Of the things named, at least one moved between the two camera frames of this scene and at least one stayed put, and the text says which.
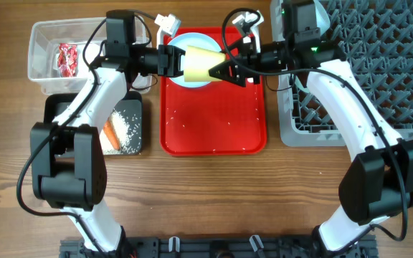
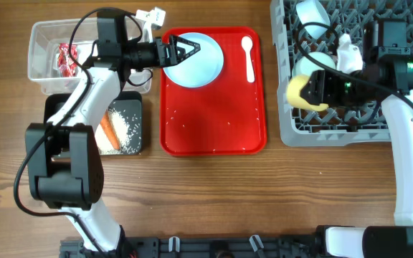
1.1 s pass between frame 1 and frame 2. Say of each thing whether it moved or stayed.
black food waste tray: stayed
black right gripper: moved
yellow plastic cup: moved
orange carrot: stayed
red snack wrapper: stayed
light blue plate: stayed
